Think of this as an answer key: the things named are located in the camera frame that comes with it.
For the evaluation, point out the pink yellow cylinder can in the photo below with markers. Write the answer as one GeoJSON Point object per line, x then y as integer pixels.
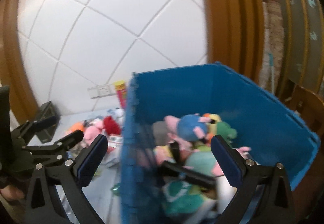
{"type": "Point", "coordinates": [121, 91]}

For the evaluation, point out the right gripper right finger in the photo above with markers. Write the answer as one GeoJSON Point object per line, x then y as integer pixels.
{"type": "Point", "coordinates": [235, 167]}

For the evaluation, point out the green plush toy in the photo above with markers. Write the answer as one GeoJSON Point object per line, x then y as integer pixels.
{"type": "Point", "coordinates": [226, 132]}

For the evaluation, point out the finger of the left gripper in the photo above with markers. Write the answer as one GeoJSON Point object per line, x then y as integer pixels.
{"type": "Point", "coordinates": [64, 144]}
{"type": "Point", "coordinates": [45, 127]}

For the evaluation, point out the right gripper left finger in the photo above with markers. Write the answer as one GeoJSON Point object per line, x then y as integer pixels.
{"type": "Point", "coordinates": [87, 162]}

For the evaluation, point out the red dress pig plush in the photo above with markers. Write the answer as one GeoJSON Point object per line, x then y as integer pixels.
{"type": "Point", "coordinates": [98, 126]}

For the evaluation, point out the black box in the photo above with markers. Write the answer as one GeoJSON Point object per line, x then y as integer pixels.
{"type": "Point", "coordinates": [45, 111]}

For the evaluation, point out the blue shirt pig plush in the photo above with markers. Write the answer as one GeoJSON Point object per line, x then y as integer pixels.
{"type": "Point", "coordinates": [191, 127]}

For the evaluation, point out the blue plastic storage crate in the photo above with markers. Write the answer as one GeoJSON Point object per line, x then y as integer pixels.
{"type": "Point", "coordinates": [165, 179]}

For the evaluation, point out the orange shirt pig plush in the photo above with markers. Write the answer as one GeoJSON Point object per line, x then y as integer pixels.
{"type": "Point", "coordinates": [75, 127]}

